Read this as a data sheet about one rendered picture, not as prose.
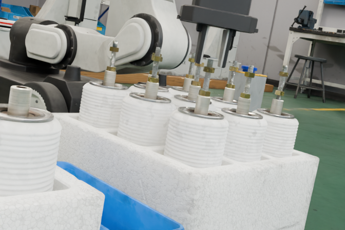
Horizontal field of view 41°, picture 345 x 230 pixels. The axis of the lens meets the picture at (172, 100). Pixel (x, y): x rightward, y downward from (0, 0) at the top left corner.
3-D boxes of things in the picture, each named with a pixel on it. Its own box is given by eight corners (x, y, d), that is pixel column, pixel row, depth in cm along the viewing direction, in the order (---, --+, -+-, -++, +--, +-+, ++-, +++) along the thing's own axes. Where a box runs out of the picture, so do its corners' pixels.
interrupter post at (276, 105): (283, 117, 92) (286, 100, 91) (277, 117, 90) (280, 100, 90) (272, 114, 93) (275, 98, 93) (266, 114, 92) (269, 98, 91)
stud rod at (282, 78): (278, 102, 92) (285, 65, 91) (281, 103, 91) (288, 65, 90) (273, 102, 92) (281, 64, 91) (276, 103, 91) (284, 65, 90)
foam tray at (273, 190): (35, 199, 92) (47, 112, 90) (167, 179, 121) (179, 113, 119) (176, 295, 67) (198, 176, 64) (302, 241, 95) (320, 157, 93)
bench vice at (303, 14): (304, 31, 546) (308, 10, 543) (318, 32, 535) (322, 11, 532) (288, 26, 514) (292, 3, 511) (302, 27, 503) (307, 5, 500)
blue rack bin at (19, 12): (-19, 16, 572) (-17, -1, 570) (8, 20, 602) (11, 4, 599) (2, 20, 542) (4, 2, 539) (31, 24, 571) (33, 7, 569)
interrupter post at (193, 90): (199, 103, 90) (202, 87, 89) (187, 101, 89) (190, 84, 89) (196, 101, 92) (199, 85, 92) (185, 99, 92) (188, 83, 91)
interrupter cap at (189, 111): (167, 110, 74) (168, 106, 74) (199, 111, 80) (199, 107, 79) (201, 121, 69) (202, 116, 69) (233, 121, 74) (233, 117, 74)
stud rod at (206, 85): (202, 106, 73) (210, 58, 72) (197, 104, 74) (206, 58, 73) (206, 106, 74) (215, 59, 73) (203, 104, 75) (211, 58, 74)
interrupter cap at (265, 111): (300, 119, 92) (301, 116, 92) (283, 120, 86) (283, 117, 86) (267, 111, 97) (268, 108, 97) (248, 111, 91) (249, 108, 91)
